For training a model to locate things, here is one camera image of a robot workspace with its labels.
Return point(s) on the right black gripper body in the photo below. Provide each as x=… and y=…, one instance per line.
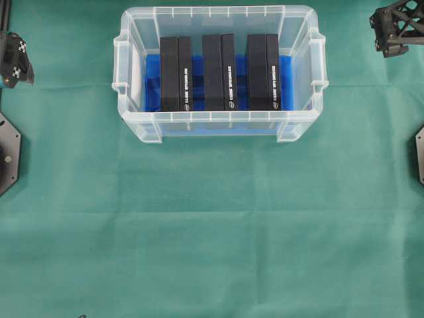
x=397, y=26

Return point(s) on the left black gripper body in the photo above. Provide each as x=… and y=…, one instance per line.
x=15, y=64

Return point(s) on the black box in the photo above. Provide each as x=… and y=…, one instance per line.
x=220, y=72
x=263, y=69
x=176, y=74

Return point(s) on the clear plastic storage case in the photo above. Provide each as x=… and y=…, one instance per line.
x=136, y=70

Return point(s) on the blue liner sheet in case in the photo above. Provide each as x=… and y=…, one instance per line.
x=201, y=123

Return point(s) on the green table cloth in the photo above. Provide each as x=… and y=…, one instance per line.
x=101, y=224

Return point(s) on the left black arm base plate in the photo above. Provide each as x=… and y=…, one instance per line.
x=10, y=154

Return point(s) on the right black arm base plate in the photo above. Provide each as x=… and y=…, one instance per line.
x=419, y=142

